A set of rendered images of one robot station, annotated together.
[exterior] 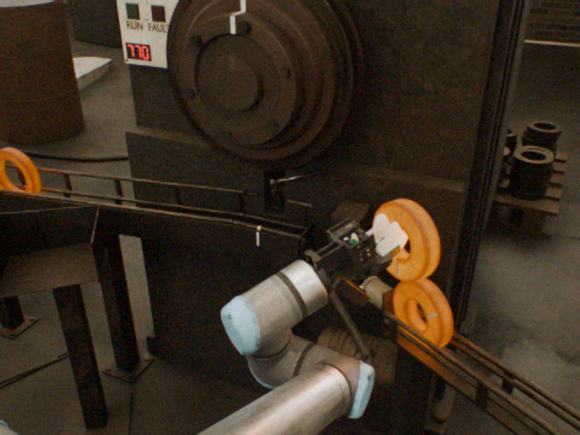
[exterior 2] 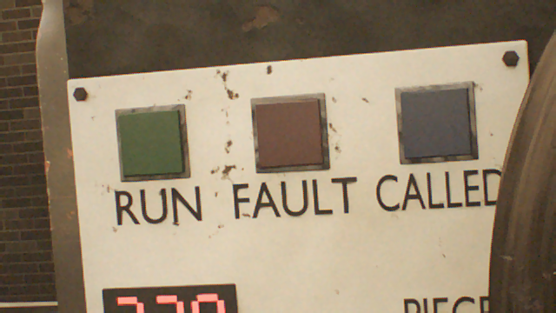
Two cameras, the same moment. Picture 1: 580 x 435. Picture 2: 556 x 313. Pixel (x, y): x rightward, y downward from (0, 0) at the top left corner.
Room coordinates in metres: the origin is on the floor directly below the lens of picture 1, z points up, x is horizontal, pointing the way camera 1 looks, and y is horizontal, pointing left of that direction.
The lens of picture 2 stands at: (0.99, 0.46, 1.21)
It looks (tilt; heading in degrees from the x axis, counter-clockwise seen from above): 3 degrees down; 349
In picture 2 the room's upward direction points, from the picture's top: 4 degrees counter-clockwise
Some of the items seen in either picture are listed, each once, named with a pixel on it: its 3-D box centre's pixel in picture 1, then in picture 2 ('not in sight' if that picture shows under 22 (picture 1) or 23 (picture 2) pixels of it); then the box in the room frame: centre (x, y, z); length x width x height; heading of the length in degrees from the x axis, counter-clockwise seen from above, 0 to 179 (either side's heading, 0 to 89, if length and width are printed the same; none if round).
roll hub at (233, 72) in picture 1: (240, 81); not in sight; (1.23, 0.11, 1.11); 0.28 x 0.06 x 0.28; 66
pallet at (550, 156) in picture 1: (451, 148); not in sight; (3.04, -0.91, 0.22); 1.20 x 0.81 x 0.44; 64
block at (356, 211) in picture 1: (349, 249); not in sight; (1.24, -0.15, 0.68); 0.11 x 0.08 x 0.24; 156
